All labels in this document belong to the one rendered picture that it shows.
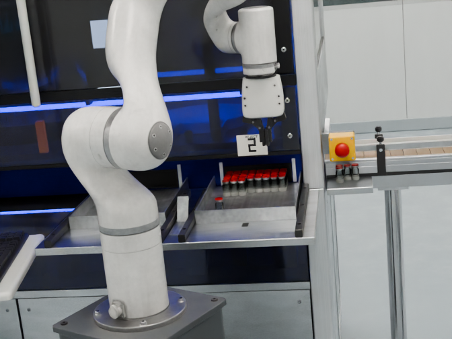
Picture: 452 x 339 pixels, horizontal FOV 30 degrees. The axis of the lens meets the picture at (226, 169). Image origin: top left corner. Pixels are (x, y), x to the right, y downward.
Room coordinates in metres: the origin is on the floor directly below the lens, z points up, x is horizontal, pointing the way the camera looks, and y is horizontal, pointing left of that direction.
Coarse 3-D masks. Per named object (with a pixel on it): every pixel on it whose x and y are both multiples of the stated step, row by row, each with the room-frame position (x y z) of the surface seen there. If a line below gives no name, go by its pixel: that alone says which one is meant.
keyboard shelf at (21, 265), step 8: (32, 240) 2.30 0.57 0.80; (40, 240) 2.31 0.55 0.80; (24, 248) 2.23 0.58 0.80; (32, 248) 2.23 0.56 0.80; (24, 256) 2.17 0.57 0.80; (32, 256) 2.18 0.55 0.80; (16, 264) 2.11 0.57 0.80; (24, 264) 2.10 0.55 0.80; (8, 272) 2.05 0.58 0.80; (16, 272) 2.05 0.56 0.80; (24, 272) 2.07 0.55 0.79; (8, 280) 1.99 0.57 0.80; (16, 280) 1.99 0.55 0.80; (0, 288) 1.95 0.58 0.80; (8, 288) 1.94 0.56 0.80; (16, 288) 1.97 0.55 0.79; (0, 296) 1.91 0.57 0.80; (8, 296) 1.91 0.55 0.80
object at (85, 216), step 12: (156, 192) 2.41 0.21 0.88; (168, 192) 2.39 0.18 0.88; (180, 192) 2.30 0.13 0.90; (84, 204) 2.26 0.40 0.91; (168, 204) 2.16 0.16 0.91; (72, 216) 2.15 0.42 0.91; (84, 216) 2.12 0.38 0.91; (96, 216) 2.12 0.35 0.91; (72, 228) 2.13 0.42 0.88; (84, 228) 2.12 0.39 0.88; (96, 228) 2.12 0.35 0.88
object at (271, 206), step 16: (208, 192) 2.28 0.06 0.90; (256, 192) 2.31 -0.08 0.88; (272, 192) 2.29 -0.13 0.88; (288, 192) 2.28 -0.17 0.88; (208, 208) 2.20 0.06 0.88; (224, 208) 2.19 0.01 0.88; (240, 208) 2.17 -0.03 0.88; (256, 208) 2.05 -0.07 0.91; (272, 208) 2.05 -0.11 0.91; (288, 208) 2.04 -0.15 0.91
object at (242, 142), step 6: (240, 138) 2.32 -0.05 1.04; (246, 138) 2.32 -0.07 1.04; (258, 138) 2.31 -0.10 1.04; (240, 144) 2.32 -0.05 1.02; (246, 144) 2.32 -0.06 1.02; (258, 144) 2.31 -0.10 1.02; (240, 150) 2.32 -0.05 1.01; (246, 150) 2.32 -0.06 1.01; (258, 150) 2.31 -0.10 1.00; (264, 150) 2.31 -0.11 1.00
